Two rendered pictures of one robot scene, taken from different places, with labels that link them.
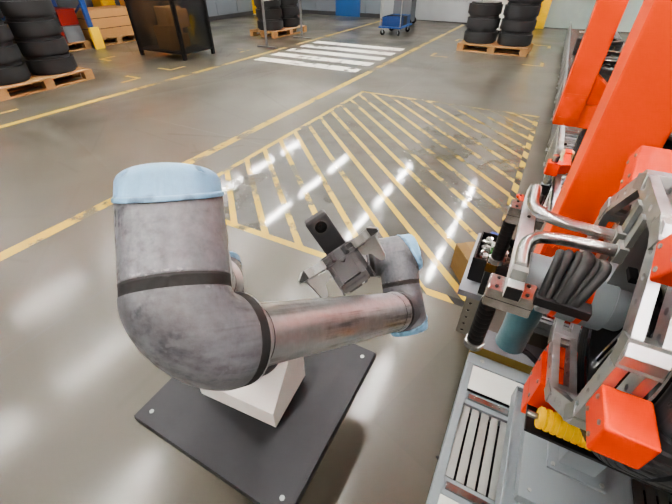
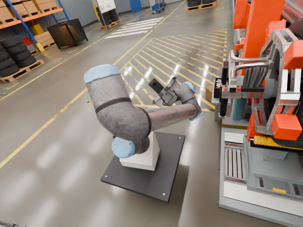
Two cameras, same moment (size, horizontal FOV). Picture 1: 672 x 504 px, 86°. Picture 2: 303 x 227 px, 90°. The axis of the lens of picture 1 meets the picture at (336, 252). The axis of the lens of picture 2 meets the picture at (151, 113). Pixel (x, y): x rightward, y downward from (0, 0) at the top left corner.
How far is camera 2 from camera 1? 0.12 m
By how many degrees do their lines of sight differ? 2
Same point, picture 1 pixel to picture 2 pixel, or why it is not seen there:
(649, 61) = not seen: outside the picture
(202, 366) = (130, 129)
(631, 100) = (262, 6)
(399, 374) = (196, 143)
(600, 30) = not seen: outside the picture
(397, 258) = (185, 91)
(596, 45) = not seen: outside the picture
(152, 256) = (105, 95)
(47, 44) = (22, 54)
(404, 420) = (202, 159)
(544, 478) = (263, 165)
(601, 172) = (257, 38)
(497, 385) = (236, 137)
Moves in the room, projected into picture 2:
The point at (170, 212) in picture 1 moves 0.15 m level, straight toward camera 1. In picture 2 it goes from (107, 80) to (132, 99)
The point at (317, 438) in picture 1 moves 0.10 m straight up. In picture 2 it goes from (171, 170) to (169, 164)
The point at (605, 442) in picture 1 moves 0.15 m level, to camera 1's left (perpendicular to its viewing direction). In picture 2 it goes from (281, 133) to (245, 142)
